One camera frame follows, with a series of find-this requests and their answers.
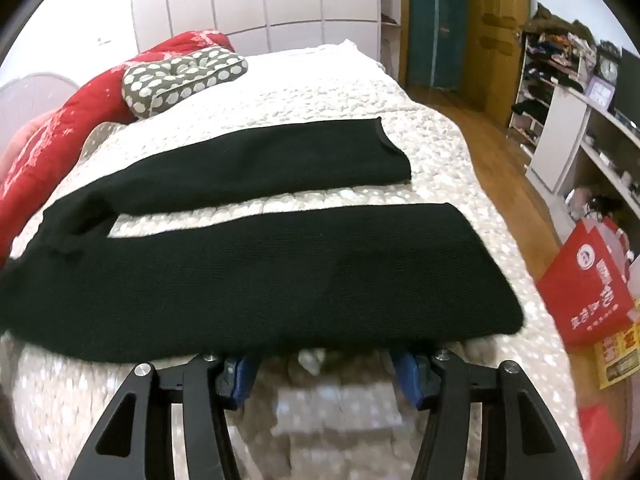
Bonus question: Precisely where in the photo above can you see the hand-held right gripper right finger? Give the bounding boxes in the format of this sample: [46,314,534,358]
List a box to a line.
[392,347,587,480]

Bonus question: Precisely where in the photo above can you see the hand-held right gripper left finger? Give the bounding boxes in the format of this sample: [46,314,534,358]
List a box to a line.
[67,352,259,480]

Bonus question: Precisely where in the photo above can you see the black pants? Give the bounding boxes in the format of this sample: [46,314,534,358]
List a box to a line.
[0,116,526,365]

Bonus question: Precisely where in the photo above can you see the red paper bag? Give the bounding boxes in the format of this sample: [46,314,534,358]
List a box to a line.
[536,217,637,349]

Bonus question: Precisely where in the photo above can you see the red flat box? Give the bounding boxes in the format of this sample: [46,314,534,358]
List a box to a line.
[576,402,624,477]

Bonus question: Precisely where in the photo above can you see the yellow printed box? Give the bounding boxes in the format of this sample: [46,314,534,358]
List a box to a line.
[596,299,640,392]

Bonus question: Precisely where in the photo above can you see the white desk shelf unit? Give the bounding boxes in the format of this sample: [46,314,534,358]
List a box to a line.
[525,82,640,223]

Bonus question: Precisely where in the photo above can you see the cream quilted bed cover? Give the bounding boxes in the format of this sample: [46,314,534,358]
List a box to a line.
[0,39,593,480]

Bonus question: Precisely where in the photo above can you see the red quilted blanket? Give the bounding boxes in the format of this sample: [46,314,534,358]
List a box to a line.
[0,30,239,263]

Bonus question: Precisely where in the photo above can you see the grey polka dot cushion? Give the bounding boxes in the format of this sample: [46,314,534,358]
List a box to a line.
[122,45,250,120]

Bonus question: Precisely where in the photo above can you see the white shoe rack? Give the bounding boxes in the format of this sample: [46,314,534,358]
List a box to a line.
[507,4,600,163]

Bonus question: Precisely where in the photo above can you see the white electric fan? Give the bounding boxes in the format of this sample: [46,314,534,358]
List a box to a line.
[0,72,82,148]

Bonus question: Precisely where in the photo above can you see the wooden door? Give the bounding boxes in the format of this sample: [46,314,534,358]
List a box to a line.
[464,0,532,127]

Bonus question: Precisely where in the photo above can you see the teal curtain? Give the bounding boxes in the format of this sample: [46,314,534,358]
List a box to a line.
[404,0,472,94]

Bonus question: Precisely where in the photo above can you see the white open shelf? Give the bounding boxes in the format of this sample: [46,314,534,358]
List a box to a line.
[377,0,405,82]

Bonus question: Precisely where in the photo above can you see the black monitor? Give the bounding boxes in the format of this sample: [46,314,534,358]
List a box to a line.
[612,47,640,127]

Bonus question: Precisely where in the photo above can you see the dark table clock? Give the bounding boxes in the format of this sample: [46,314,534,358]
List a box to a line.
[597,41,622,85]

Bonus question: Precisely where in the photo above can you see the purple picture frame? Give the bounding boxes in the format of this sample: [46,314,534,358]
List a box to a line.
[584,77,617,109]

